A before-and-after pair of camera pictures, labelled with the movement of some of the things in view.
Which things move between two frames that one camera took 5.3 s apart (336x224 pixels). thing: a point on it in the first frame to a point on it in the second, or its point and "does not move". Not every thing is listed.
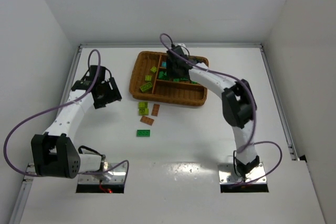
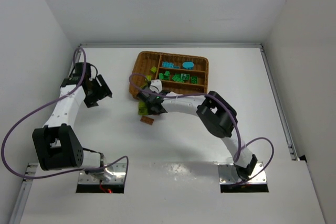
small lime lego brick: [154, 68] does not move
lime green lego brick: [146, 87] does not move
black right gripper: [172, 69] to [148, 100]
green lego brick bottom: [162, 76] does not move
